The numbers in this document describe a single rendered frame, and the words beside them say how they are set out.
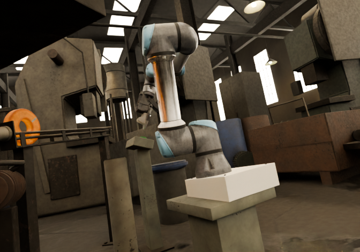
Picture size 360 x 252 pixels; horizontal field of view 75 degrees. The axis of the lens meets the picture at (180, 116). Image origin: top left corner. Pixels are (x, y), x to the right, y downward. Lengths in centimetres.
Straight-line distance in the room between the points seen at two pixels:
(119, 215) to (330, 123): 190
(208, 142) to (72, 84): 276
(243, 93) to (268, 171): 434
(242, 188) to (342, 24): 481
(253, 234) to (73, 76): 303
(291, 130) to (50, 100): 292
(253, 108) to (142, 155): 415
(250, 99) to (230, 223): 450
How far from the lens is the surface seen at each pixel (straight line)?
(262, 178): 97
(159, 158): 285
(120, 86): 971
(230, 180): 86
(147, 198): 138
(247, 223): 101
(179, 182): 180
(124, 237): 133
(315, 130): 246
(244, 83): 532
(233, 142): 374
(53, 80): 359
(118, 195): 130
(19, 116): 117
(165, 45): 94
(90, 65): 355
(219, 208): 83
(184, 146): 94
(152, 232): 142
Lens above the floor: 49
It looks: 9 degrees up
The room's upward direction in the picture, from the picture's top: 10 degrees counter-clockwise
